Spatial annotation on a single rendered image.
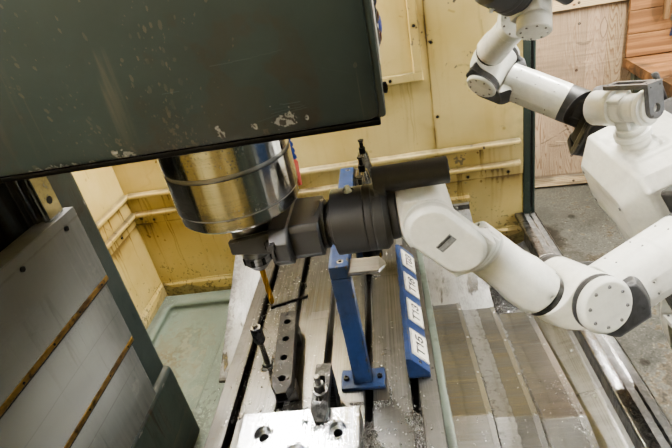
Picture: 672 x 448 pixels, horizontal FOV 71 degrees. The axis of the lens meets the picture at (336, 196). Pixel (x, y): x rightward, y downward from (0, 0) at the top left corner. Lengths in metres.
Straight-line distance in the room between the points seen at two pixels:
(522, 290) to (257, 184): 0.37
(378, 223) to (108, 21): 0.35
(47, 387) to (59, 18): 0.68
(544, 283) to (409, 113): 1.04
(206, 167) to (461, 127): 1.24
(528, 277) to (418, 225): 0.18
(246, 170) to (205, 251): 1.46
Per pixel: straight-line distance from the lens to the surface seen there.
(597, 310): 0.71
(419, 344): 1.15
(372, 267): 0.92
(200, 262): 2.03
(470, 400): 1.26
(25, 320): 0.95
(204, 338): 1.92
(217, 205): 0.55
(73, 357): 1.05
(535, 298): 0.69
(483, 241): 0.60
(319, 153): 1.68
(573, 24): 3.43
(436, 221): 0.57
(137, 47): 0.47
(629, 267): 0.77
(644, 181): 0.96
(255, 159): 0.54
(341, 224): 0.59
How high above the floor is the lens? 1.75
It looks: 26 degrees down
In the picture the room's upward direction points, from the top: 12 degrees counter-clockwise
